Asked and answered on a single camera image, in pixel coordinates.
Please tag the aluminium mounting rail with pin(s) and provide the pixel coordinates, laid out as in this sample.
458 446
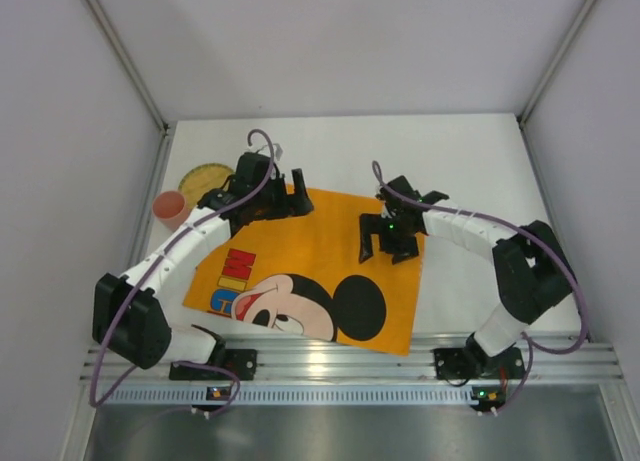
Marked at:
287 359

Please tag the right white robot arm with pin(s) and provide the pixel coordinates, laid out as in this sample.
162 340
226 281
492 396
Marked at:
530 267

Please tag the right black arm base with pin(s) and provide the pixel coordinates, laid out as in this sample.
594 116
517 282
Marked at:
455 364

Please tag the yellow round woven coaster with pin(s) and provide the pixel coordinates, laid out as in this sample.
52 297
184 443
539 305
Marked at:
202 179

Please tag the orange Mickey Mouse placemat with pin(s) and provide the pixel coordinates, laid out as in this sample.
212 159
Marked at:
303 276

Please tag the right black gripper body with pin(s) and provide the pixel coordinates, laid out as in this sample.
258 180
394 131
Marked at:
382 228

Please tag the aluminium frame post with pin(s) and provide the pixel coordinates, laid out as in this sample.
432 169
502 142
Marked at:
124 59
559 55

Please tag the right aluminium frame post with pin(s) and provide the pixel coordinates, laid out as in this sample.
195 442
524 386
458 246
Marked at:
559 55

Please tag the perforated metal cable tray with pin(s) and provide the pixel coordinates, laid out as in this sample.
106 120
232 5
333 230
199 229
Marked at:
267 395

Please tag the pink plastic cup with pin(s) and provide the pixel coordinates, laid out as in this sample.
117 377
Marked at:
170 209

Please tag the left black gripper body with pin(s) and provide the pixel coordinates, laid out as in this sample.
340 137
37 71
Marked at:
288 199

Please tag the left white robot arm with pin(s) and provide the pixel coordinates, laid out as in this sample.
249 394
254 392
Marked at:
129 313

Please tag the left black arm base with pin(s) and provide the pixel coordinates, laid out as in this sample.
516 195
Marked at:
241 362

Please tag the left aluminium frame post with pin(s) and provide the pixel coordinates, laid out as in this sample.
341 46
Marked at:
124 59

